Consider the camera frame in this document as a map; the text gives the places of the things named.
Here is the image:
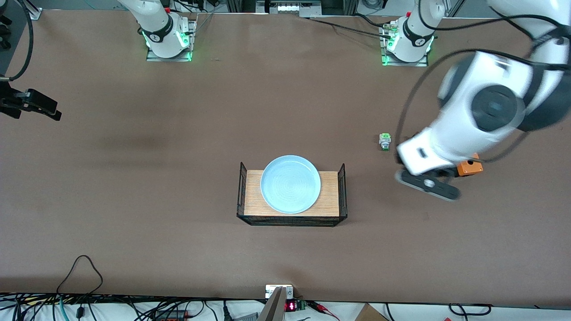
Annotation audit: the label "white device with lights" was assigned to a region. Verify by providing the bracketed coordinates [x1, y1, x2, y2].
[256, 0, 323, 17]

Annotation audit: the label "black looped cable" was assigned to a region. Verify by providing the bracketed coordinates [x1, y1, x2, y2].
[55, 255, 104, 296]

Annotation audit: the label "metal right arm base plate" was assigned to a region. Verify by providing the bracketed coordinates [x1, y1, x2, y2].
[146, 18, 195, 62]

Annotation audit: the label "aluminium frame profile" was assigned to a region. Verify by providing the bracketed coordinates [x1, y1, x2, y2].
[15, 0, 43, 21]

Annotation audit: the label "black cable to arm base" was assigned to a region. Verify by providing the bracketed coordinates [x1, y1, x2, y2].
[300, 15, 396, 39]

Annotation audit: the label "light blue round plate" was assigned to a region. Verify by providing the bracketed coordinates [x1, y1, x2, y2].
[260, 155, 322, 215]

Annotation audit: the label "red and black clip leads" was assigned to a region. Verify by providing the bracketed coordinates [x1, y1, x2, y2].
[307, 300, 340, 321]

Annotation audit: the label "black coiled cable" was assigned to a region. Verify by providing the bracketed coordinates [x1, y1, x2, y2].
[448, 303, 494, 316]

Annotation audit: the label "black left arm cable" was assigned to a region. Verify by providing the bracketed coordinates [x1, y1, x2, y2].
[394, 12, 571, 164]

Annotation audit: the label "orange button enclosure box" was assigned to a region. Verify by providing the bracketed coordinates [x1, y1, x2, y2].
[456, 153, 484, 176]

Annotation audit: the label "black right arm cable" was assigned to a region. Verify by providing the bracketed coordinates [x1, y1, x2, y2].
[0, 0, 34, 82]

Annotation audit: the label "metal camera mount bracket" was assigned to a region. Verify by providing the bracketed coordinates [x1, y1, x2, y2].
[259, 284, 294, 321]

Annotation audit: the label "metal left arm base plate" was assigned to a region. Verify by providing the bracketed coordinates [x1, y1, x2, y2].
[381, 22, 430, 67]

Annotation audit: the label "brown cardboard piece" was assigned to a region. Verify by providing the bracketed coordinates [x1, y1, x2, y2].
[354, 303, 389, 321]

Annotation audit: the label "wooden tray with wire sides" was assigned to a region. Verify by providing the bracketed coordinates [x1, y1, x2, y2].
[236, 162, 348, 227]

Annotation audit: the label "black chair base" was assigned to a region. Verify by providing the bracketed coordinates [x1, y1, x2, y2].
[0, 12, 12, 50]

